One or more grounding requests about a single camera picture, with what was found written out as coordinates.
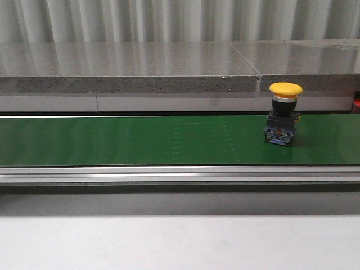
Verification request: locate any yellow mushroom push button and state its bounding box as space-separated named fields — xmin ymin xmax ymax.
xmin=264 ymin=82 xmax=303 ymax=147

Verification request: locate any green conveyor belt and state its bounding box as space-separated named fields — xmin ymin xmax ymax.
xmin=1 ymin=114 xmax=359 ymax=167

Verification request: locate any grey speckled stone slab right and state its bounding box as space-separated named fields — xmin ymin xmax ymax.
xmin=232 ymin=39 xmax=359 ymax=96

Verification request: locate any grey speckled stone slab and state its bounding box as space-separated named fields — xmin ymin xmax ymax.
xmin=1 ymin=42 xmax=258 ymax=95
xmin=232 ymin=39 xmax=359 ymax=96

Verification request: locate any grey speckled stone slab left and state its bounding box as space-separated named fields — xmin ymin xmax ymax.
xmin=1 ymin=42 xmax=258 ymax=95

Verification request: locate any white panel under slab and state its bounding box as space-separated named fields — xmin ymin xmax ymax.
xmin=0 ymin=92 xmax=354 ymax=113

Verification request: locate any white corrugated curtain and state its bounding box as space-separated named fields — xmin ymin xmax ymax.
xmin=1 ymin=1 xmax=359 ymax=42

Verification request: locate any aluminium conveyor side rail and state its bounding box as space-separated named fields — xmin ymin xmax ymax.
xmin=1 ymin=165 xmax=359 ymax=186

